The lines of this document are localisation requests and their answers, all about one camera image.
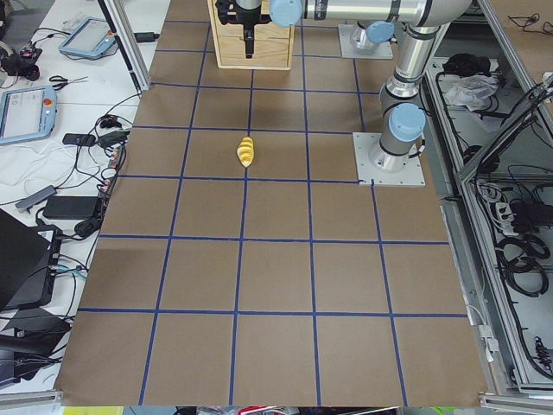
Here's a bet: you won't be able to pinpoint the black gripper opening drawer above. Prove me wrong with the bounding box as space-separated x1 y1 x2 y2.
215 0 270 59

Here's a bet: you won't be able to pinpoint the wooden drawer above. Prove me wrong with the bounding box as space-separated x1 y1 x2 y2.
214 18 292 41

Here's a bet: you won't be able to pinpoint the silver robot arm over cabinet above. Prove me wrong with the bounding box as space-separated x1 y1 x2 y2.
350 21 395 50

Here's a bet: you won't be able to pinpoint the silver robot arm opening drawer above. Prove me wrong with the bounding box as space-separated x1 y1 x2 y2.
208 1 469 106

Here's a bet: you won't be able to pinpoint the wooden drawer cabinet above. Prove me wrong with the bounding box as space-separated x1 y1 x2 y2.
207 1 295 71

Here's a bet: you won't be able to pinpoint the toy bread roll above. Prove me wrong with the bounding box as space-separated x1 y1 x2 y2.
236 137 255 169

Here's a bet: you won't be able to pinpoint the blue teach pendant far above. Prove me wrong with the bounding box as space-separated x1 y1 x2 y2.
58 17 116 60

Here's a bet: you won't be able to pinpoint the blue teach pendant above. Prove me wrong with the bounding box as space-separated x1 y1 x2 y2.
1 86 57 145
58 17 116 60

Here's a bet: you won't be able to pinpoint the white crumpled cloth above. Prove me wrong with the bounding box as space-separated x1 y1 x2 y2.
444 75 499 112

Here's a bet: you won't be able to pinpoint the blue teach pendant near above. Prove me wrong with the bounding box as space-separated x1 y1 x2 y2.
1 86 57 145

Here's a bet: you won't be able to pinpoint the black power adapter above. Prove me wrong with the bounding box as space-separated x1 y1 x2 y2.
42 195 98 220

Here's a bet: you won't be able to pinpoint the black laptop computer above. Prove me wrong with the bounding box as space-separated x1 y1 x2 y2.
1 211 61 311

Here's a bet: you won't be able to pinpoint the aluminium frame post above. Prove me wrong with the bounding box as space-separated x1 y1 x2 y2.
98 0 151 95

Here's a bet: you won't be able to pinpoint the metal base plate under cabinet arm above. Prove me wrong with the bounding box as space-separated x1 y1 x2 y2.
338 21 395 60

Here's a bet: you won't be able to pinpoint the black handled scissors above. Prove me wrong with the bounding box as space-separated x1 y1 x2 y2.
48 75 89 91

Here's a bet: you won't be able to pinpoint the metal base plate under drawer arm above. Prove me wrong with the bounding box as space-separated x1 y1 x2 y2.
353 132 425 188

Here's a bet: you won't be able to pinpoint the black coiled cables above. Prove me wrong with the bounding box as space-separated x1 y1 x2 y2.
494 233 550 299

